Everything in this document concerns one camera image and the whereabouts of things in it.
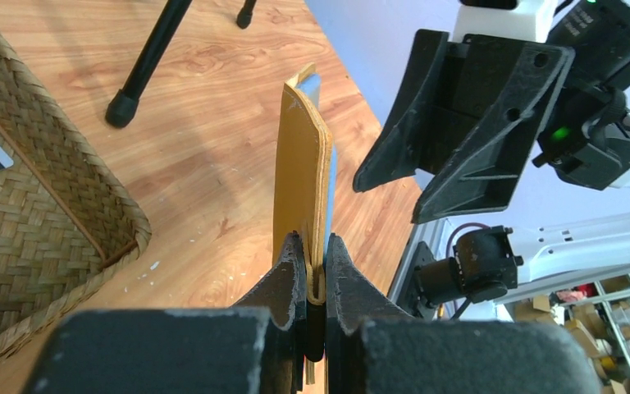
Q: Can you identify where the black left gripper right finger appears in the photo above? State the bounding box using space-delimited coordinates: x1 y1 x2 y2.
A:
325 235 601 394

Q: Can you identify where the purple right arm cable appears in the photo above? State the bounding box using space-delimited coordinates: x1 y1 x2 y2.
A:
445 222 490 259

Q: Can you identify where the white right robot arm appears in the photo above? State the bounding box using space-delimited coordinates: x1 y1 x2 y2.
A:
353 1 630 318

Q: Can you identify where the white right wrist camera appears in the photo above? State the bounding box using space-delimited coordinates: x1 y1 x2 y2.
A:
451 0 559 43

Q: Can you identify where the black music stand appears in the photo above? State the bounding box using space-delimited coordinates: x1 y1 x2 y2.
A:
104 0 259 130

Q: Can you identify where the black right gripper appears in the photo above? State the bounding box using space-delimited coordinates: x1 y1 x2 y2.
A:
353 28 577 322

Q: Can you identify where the yellow leather card holder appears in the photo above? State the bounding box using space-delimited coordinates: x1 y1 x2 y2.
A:
271 62 338 384

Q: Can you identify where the woven straw divided tray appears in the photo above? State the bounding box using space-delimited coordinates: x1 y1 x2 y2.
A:
0 32 151 362

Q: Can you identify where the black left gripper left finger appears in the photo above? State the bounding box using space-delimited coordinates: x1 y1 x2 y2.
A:
23 233 306 393

